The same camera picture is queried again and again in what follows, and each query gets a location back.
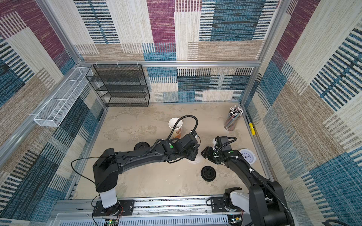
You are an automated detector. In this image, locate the black cup lid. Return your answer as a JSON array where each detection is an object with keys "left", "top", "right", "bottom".
[
  {"left": 201, "top": 166, "right": 216, "bottom": 182},
  {"left": 133, "top": 142, "right": 150, "bottom": 151}
]

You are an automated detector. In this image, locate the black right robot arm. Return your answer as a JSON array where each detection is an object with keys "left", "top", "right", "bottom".
[{"left": 201, "top": 136, "right": 295, "bottom": 226}]

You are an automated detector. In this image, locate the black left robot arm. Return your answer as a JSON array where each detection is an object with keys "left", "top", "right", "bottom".
[{"left": 71, "top": 115, "right": 200, "bottom": 216}]

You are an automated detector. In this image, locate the far paper milk tea cup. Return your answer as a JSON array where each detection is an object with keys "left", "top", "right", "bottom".
[{"left": 168, "top": 117, "right": 183, "bottom": 139}]

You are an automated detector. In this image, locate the white round clock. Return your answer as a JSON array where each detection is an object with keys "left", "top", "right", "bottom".
[{"left": 239, "top": 148, "right": 257, "bottom": 165}]

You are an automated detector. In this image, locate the yellow marker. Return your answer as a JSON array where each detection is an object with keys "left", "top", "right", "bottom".
[{"left": 249, "top": 123, "right": 256, "bottom": 136}]

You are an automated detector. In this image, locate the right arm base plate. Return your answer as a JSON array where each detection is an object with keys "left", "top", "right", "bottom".
[{"left": 206, "top": 196, "right": 241, "bottom": 213}]

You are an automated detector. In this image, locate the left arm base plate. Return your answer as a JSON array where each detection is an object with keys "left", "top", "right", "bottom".
[{"left": 93, "top": 200, "right": 135, "bottom": 217}]

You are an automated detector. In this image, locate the black wire shelf rack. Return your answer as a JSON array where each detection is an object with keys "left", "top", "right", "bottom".
[{"left": 85, "top": 64, "right": 150, "bottom": 107}]

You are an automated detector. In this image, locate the white mesh wall basket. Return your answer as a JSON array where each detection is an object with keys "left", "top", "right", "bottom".
[{"left": 34, "top": 67, "right": 89, "bottom": 127}]

